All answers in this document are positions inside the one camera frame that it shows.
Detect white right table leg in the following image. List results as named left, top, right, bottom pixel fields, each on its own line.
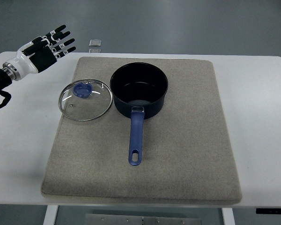
left=222, top=208, right=236, bottom=225

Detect white table leg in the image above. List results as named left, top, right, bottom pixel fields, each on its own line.
left=222, top=208, right=236, bottom=225
left=43, top=205, right=59, bottom=225

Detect black table control panel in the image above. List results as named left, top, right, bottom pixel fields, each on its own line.
left=256, top=208, right=281, bottom=215

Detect dark blue saucepan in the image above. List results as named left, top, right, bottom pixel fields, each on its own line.
left=110, top=62, right=168, bottom=166

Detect glass pot lid blue knob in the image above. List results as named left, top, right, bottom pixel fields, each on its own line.
left=58, top=79, right=113, bottom=121

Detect clear floor socket cover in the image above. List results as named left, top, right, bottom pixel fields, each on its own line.
left=89, top=39, right=102, bottom=47

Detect metal base plate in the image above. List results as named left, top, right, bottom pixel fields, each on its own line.
left=84, top=214, right=201, bottom=225

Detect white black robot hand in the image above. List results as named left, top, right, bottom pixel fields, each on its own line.
left=2, top=25, right=76, bottom=81

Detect white left table leg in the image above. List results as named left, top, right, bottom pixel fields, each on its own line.
left=43, top=205, right=59, bottom=225

